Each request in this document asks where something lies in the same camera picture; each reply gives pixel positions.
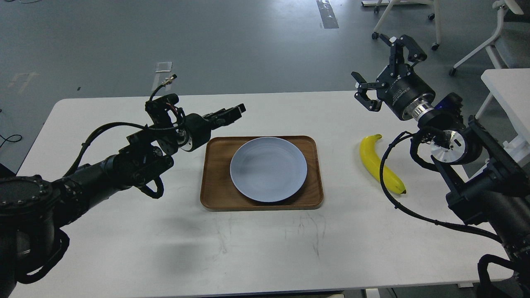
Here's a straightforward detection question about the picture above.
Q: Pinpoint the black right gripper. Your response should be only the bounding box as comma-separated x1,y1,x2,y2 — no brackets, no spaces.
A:
352,34,436,120

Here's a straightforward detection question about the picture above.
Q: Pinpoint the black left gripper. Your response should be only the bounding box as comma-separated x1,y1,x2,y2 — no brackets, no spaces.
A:
178,104,246,151

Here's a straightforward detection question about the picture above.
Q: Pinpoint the yellow banana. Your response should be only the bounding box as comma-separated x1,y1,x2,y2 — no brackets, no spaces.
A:
359,134,407,195

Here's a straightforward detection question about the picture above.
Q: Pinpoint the light blue plate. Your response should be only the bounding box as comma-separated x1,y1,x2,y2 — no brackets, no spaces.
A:
229,137,308,203

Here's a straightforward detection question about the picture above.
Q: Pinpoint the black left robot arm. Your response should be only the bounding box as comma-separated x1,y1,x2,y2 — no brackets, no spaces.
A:
0,74,246,298

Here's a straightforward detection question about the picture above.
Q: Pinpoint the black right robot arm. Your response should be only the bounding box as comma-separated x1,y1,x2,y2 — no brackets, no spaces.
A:
352,32,530,298

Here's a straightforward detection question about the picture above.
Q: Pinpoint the white chair base with casters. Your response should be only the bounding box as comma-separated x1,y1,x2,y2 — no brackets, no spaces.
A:
360,0,442,51

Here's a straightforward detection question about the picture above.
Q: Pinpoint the brown wooden tray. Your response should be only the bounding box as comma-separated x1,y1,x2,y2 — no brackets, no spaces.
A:
200,136,324,211

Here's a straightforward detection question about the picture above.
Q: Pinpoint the grey floor tape strip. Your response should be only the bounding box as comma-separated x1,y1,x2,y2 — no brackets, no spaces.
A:
316,0,339,29

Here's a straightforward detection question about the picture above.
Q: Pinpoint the white side table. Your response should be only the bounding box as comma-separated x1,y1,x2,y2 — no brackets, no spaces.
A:
476,68,530,165

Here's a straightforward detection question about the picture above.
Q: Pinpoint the white office chair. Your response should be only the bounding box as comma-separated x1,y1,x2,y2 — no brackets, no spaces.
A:
449,0,530,125

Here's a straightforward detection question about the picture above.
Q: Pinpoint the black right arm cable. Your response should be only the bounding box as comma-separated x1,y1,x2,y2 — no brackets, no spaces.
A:
379,131,504,245

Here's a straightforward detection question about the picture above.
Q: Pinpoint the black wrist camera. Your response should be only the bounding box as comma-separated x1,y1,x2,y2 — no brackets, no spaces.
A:
435,92,463,119

